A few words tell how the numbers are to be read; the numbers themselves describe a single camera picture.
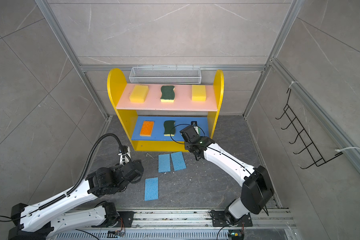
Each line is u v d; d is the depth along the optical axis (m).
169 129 0.91
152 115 1.22
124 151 0.59
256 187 0.41
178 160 0.94
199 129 0.69
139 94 0.71
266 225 0.74
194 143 0.60
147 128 0.92
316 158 0.61
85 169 0.46
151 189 0.82
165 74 0.98
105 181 0.47
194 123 0.72
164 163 0.93
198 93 0.72
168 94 0.72
